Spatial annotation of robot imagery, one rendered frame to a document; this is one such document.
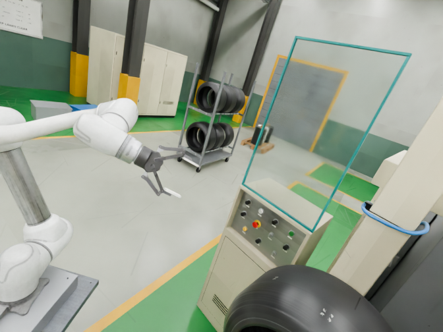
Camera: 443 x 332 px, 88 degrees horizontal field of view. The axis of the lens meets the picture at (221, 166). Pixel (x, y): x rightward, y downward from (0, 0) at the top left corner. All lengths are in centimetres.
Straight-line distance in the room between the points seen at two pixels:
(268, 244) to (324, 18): 942
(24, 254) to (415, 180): 150
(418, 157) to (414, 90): 870
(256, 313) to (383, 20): 970
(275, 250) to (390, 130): 826
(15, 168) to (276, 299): 117
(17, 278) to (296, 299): 111
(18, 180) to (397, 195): 149
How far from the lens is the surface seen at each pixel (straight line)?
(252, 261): 171
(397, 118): 953
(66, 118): 103
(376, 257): 101
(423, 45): 980
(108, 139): 82
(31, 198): 139
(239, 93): 493
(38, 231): 143
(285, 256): 161
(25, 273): 135
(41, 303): 151
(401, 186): 93
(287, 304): 79
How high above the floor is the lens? 195
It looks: 22 degrees down
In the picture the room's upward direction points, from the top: 17 degrees clockwise
